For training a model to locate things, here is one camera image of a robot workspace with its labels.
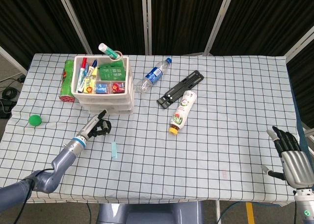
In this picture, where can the clear plastic tray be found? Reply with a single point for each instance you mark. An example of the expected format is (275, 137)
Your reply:
(110, 106)

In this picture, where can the white drink bottle yellow cap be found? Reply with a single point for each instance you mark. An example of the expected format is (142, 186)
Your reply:
(182, 108)

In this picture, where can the red capped whiteboard marker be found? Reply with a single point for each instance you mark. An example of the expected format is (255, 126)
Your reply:
(81, 75)

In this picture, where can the blue candy packet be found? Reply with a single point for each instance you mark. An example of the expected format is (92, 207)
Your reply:
(101, 88)

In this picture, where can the beige round tube cup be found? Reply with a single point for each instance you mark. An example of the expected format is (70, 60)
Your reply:
(119, 56)

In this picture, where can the white drawer organizer box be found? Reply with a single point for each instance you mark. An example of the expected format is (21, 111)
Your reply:
(128, 86)

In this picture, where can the light blue paper strip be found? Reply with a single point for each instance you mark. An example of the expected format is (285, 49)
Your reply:
(114, 150)

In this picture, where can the white table leg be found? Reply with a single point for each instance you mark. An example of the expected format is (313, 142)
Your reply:
(218, 213)

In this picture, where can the blue capped whiteboard marker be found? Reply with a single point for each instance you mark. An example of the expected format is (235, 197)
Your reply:
(93, 65)

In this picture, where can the white green glue stick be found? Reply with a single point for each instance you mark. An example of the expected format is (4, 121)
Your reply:
(106, 49)

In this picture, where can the green tea packets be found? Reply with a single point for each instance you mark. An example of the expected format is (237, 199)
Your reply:
(112, 73)

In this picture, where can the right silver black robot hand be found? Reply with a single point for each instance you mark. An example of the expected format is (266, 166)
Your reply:
(296, 170)

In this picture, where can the yellow candy packet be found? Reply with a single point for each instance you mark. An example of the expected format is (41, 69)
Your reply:
(89, 86)

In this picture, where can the clear water bottle blue label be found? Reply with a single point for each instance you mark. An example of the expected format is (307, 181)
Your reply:
(153, 75)

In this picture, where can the red candy packet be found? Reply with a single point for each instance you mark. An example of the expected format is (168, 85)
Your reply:
(118, 87)

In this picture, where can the green ball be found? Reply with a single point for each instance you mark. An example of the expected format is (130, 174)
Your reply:
(35, 120)

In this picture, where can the black folding screen panel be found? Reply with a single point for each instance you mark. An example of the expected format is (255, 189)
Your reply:
(265, 20)
(184, 17)
(108, 15)
(304, 81)
(32, 20)

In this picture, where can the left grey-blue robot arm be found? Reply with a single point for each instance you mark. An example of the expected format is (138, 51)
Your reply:
(61, 160)

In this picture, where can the green cylindrical snack can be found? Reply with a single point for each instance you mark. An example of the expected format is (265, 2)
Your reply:
(65, 86)

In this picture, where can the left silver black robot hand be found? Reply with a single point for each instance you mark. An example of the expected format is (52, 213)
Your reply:
(90, 128)

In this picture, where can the checkered light blue tablecloth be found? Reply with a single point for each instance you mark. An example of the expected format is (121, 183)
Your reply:
(171, 160)

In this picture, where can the black folding stand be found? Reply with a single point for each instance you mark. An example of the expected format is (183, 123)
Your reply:
(181, 87)

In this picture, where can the black power adapter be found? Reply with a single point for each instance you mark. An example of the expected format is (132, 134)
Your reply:
(6, 109)

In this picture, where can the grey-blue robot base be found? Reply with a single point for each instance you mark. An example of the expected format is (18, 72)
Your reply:
(147, 214)

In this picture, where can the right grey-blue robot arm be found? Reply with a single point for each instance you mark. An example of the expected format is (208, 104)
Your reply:
(304, 206)

